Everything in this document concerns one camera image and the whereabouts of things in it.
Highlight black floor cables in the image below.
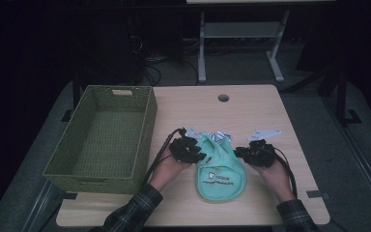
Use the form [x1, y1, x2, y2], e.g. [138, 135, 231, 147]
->
[127, 33, 201, 87]

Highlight person's right hand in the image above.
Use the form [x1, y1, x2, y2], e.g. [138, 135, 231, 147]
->
[254, 160, 296, 203]

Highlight hand-held gripper cable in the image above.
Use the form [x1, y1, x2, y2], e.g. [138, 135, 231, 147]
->
[270, 146, 300, 199]
[141, 128, 187, 187]

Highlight green woven basket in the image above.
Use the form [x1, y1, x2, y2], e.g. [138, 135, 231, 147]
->
[42, 84, 158, 195]

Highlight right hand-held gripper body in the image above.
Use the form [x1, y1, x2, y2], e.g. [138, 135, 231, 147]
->
[246, 129, 282, 168]

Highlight right hand-held gripper cable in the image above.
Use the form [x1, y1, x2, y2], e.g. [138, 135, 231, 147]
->
[270, 146, 300, 199]

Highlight black metal stand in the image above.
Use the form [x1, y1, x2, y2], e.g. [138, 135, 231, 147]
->
[283, 64, 363, 128]

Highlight person's left hand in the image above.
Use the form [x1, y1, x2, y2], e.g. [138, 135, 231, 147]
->
[148, 157, 191, 192]

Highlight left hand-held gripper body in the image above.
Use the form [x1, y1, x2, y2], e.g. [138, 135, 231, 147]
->
[168, 127, 204, 163]

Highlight left hand-held gripper cable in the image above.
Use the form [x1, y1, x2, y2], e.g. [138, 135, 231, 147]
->
[141, 128, 187, 187]

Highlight mint green baby hat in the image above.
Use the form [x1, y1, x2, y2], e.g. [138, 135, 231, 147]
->
[194, 130, 248, 203]

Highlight grey metal rail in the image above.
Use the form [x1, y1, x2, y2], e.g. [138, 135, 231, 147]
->
[21, 179, 63, 232]
[322, 96, 371, 223]

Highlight white metal desk frame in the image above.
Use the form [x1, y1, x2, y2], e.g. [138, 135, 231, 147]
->
[185, 0, 336, 84]

